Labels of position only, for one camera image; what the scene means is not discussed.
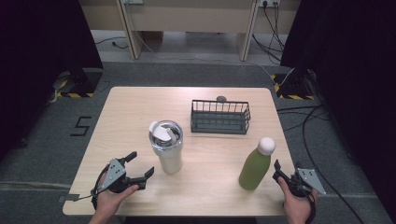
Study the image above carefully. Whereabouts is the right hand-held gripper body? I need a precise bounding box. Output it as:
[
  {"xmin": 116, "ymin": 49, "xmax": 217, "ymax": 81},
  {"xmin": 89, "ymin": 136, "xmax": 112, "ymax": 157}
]
[{"xmin": 289, "ymin": 167, "xmax": 327, "ymax": 198}]

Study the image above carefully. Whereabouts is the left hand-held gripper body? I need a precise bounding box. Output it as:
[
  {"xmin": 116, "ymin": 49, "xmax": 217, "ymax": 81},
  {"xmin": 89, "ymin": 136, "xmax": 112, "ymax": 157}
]
[{"xmin": 100, "ymin": 157, "xmax": 148, "ymax": 194}]

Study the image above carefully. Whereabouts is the green bottle with white cap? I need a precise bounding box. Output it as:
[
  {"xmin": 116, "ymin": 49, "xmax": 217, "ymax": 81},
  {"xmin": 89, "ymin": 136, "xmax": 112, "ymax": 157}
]
[{"xmin": 238, "ymin": 136, "xmax": 277, "ymax": 191}]

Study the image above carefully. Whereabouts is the dark wire basket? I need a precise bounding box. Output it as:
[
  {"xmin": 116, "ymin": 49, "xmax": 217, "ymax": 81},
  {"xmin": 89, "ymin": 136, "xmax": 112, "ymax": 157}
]
[{"xmin": 190, "ymin": 99, "xmax": 252, "ymax": 135}]

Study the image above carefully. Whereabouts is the person's left hand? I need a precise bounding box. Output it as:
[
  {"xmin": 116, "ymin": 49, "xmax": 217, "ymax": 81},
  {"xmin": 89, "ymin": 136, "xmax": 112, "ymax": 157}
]
[{"xmin": 92, "ymin": 184, "xmax": 140, "ymax": 220}]

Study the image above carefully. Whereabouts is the person's right hand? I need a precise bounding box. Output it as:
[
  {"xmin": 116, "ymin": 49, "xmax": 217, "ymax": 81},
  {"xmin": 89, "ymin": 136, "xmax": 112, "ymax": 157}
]
[{"xmin": 277, "ymin": 176, "xmax": 319, "ymax": 224}]

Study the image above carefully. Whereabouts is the steel tumbler with white lid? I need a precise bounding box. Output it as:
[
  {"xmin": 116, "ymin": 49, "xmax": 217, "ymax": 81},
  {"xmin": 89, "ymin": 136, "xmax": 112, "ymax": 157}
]
[{"xmin": 148, "ymin": 119, "xmax": 184, "ymax": 175}]

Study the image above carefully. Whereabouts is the stand base with striped tape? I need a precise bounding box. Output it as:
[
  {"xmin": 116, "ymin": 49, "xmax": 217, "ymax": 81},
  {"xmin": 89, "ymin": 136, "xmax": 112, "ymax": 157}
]
[
  {"xmin": 51, "ymin": 68, "xmax": 104, "ymax": 99},
  {"xmin": 270, "ymin": 69, "xmax": 318, "ymax": 102}
]

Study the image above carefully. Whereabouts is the black curtain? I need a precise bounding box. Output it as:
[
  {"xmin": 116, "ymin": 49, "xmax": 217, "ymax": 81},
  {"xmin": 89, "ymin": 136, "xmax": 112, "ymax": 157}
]
[
  {"xmin": 279, "ymin": 0, "xmax": 396, "ymax": 216},
  {"xmin": 0, "ymin": 0, "xmax": 104, "ymax": 162}
]

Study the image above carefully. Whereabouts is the beige desk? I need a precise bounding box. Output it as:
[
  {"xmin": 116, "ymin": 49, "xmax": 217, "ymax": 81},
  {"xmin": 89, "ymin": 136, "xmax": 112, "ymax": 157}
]
[{"xmin": 78, "ymin": 0, "xmax": 303, "ymax": 63}]

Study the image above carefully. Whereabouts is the left hand-held gripper cable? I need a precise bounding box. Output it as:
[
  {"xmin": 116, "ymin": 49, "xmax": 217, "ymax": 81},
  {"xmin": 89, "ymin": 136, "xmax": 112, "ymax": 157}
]
[{"xmin": 74, "ymin": 163, "xmax": 110, "ymax": 210}]

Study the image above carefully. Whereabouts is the hand-held gripper cable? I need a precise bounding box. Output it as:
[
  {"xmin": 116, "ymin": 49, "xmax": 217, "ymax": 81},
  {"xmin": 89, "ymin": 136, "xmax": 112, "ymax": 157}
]
[
  {"xmin": 305, "ymin": 191, "xmax": 318, "ymax": 224},
  {"xmin": 74, "ymin": 163, "xmax": 110, "ymax": 210}
]

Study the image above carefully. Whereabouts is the right hand-held gripper cable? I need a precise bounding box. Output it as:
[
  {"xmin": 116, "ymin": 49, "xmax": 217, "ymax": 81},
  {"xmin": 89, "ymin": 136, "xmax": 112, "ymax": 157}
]
[{"xmin": 305, "ymin": 191, "xmax": 318, "ymax": 224}]

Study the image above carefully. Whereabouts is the long black floor cable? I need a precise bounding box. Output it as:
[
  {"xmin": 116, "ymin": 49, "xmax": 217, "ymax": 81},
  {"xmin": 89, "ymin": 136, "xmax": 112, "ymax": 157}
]
[{"xmin": 276, "ymin": 105, "xmax": 366, "ymax": 224}]

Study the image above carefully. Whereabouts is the bundle of black cables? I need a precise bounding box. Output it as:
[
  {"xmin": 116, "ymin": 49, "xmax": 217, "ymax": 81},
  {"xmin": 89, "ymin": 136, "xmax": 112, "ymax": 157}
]
[{"xmin": 251, "ymin": 2, "xmax": 288, "ymax": 65}]

